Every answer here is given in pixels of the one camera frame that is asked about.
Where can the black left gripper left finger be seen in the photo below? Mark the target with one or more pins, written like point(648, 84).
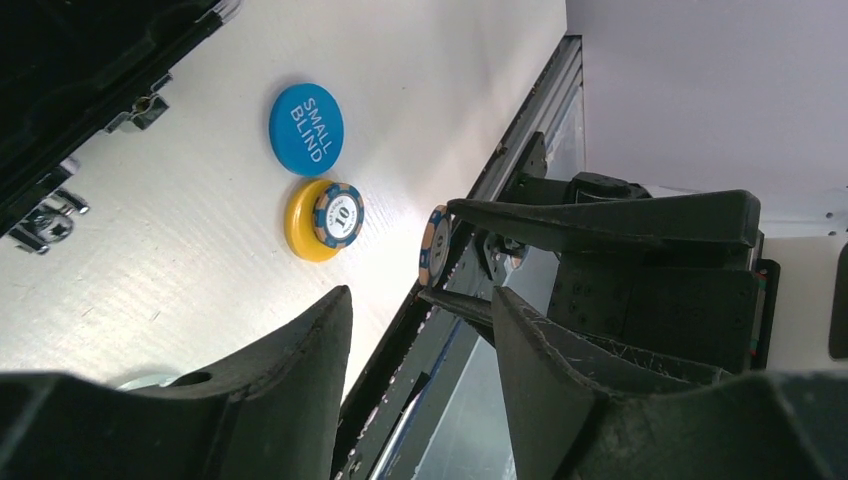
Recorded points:
point(267, 411)

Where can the black aluminium poker case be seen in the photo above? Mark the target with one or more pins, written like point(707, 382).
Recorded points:
point(71, 70)

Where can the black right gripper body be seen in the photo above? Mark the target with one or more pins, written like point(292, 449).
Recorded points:
point(712, 311)

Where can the yellow big blind button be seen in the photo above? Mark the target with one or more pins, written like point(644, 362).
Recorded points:
point(298, 222)

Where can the blue small blind button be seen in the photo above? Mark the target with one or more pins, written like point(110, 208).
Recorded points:
point(306, 129)

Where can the white dealer button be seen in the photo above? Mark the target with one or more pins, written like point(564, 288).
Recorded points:
point(152, 380)

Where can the blue ten poker chip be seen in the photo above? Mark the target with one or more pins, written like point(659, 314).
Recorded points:
point(434, 246)

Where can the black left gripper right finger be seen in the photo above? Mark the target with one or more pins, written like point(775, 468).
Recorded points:
point(579, 411)

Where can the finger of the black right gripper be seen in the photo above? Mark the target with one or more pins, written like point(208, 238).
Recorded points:
point(725, 221)
point(476, 312)

